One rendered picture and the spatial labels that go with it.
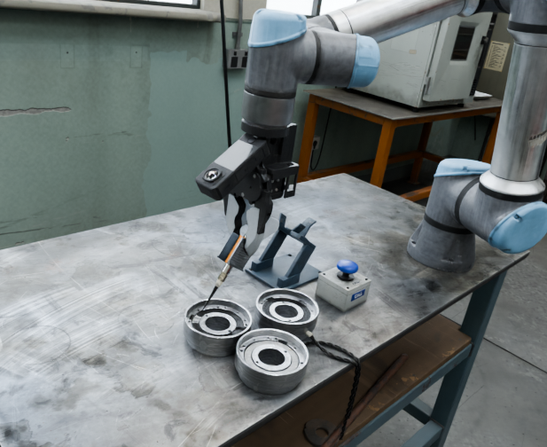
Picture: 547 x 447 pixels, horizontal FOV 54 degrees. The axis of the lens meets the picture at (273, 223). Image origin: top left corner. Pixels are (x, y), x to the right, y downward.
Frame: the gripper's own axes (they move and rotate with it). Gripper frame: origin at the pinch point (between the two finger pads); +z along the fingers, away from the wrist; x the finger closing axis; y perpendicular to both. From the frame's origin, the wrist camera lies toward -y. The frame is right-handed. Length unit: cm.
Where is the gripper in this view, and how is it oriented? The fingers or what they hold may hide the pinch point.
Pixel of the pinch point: (240, 246)
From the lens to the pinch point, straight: 86.0
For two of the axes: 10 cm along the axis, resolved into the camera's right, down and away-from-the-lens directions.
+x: -7.0, -3.8, 6.0
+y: 7.0, -2.1, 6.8
